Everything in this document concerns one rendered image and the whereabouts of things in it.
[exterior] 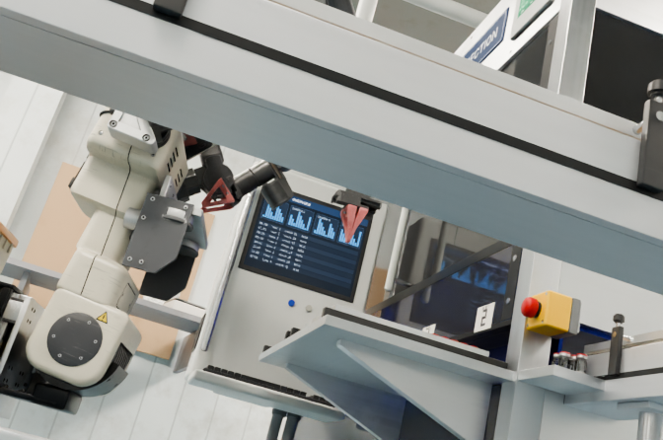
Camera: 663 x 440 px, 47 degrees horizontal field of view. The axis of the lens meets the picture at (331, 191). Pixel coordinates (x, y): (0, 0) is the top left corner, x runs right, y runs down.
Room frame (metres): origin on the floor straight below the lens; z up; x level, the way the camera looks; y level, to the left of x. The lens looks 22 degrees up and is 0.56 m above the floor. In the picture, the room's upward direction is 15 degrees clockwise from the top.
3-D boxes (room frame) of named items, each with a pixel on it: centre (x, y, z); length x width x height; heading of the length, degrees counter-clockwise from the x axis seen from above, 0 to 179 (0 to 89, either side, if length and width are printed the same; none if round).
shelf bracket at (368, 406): (2.06, -0.17, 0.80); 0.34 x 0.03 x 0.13; 101
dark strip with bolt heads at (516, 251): (1.58, -0.43, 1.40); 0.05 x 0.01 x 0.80; 11
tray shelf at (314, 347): (1.82, -0.22, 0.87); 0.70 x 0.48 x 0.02; 11
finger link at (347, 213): (1.55, -0.07, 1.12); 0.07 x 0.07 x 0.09; 9
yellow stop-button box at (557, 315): (1.44, -0.48, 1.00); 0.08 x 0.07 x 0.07; 101
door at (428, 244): (2.21, -0.33, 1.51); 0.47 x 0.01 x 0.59; 11
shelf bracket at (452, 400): (1.57, -0.26, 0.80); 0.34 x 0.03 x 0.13; 101
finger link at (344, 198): (1.55, -0.05, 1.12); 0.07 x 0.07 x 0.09; 9
